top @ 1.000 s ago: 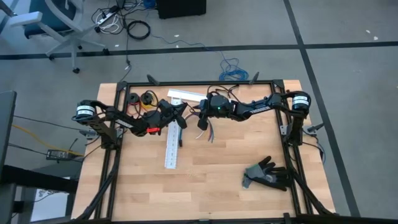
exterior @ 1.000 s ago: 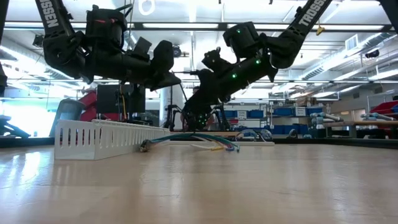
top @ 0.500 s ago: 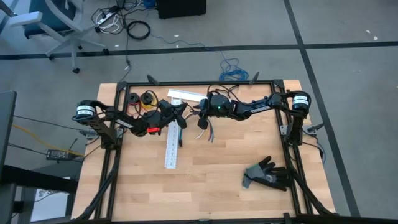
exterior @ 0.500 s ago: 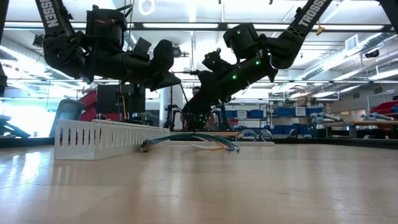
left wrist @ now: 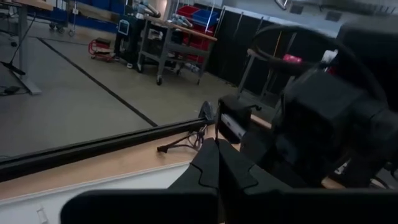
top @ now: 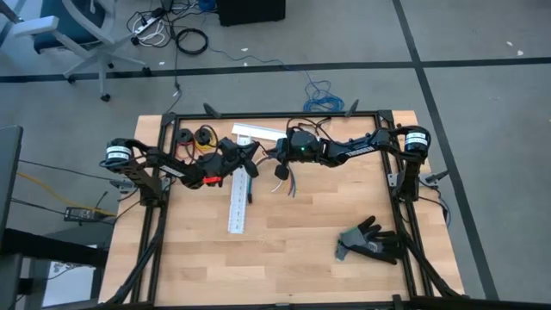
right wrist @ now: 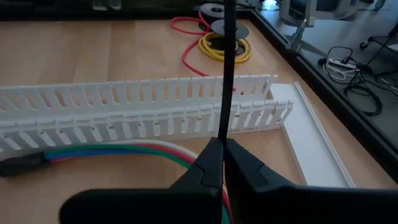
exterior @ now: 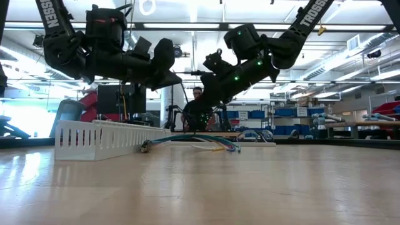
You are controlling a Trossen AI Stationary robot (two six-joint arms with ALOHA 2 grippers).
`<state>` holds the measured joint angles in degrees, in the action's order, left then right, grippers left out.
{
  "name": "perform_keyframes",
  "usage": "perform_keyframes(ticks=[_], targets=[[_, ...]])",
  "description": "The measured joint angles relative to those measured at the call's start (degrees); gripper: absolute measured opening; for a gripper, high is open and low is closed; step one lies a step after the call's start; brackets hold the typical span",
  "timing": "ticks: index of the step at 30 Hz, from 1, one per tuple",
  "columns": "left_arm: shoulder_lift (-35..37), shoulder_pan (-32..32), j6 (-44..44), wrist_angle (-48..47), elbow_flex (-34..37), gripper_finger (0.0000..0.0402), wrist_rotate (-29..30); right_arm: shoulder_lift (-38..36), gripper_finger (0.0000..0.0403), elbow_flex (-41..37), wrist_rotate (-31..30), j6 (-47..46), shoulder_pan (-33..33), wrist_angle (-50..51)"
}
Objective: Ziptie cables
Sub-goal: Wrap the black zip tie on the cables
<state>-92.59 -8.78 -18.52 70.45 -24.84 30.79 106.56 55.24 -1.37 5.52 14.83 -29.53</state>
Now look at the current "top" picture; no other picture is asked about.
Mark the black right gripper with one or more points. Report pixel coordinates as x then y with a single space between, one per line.
299 144

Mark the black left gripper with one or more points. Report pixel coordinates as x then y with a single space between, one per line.
243 155

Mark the black zip tie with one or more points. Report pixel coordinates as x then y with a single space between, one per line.
249 187

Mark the white duct cover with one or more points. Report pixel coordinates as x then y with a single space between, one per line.
258 131

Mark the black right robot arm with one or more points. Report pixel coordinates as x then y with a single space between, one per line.
357 150

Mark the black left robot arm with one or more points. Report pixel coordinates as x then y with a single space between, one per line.
172 170

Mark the clear safety glasses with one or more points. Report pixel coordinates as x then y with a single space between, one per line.
323 122

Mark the black grey work glove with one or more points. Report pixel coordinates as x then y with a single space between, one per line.
370 239

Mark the black floor box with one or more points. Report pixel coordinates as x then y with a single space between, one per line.
249 10

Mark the white power strip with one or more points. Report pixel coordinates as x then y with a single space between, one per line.
148 23

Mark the black power adapter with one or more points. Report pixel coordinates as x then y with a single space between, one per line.
79 214

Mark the office chair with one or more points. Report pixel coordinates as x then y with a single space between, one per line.
101 58

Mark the black side desk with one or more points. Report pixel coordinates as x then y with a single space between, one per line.
51 249

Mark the dark grey monitor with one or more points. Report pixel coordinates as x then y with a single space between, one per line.
8 181

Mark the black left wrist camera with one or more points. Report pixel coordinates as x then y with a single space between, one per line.
228 148

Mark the black aluminium table frame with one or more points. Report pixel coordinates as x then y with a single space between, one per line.
258 115

